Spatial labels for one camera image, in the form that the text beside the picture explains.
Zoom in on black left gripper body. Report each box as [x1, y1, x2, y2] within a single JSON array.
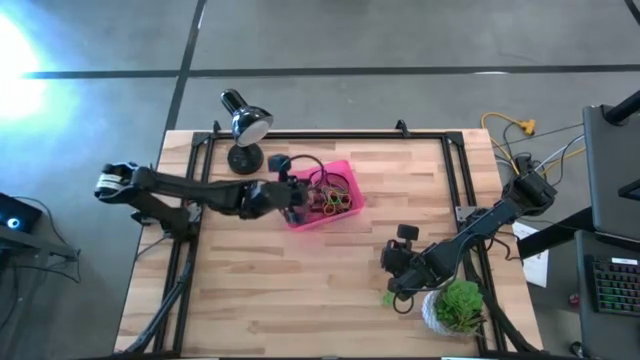
[[242, 179, 296, 220]]

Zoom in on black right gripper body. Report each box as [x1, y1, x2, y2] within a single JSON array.
[[399, 240, 444, 294]]

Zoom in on wide black rubber band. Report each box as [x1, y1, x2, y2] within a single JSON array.
[[308, 168, 352, 194]]

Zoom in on pink plastic bin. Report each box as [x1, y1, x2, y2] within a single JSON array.
[[283, 159, 367, 233]]

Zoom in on black desk lamp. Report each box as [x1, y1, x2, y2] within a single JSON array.
[[220, 88, 276, 177]]

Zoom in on green succulent in white pot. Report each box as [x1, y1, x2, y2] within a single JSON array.
[[420, 277, 486, 338]]

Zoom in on white paper sheet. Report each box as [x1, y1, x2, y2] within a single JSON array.
[[511, 221, 550, 289]]

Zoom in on black stand leg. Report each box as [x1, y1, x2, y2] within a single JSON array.
[[517, 205, 596, 260]]

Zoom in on black power adapter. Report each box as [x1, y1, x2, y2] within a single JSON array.
[[516, 153, 540, 176]]

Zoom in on gray desk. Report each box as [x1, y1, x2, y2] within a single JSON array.
[[573, 229, 640, 360]]

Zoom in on backlit black keyboard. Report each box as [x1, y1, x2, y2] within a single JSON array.
[[591, 256, 640, 317]]

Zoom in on gray cart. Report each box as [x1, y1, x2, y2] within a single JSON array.
[[582, 102, 640, 241]]

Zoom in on black floor stand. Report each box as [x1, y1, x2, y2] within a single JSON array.
[[0, 223, 82, 285]]

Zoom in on black pole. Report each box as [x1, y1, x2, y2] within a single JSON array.
[[602, 89, 640, 126]]

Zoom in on black device with blue light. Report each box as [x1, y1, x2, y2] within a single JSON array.
[[0, 191, 44, 234]]

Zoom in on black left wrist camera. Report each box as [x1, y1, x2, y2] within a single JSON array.
[[293, 180, 310, 210]]

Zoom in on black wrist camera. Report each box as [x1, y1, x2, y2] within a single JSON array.
[[379, 242, 402, 277], [293, 180, 310, 210]]

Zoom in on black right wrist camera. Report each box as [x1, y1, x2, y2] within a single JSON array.
[[379, 242, 402, 277]]

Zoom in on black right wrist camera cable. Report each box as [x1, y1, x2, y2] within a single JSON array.
[[391, 292, 417, 316]]

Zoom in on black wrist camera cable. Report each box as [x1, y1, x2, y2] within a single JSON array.
[[287, 153, 327, 176], [391, 292, 417, 316]]

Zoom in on black left wrist camera cable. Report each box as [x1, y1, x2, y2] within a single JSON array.
[[287, 153, 327, 176]]

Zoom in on black metal table frame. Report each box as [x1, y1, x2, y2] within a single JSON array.
[[113, 118, 544, 357]]

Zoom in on yellow extension cable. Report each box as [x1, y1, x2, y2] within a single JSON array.
[[480, 111, 587, 177]]

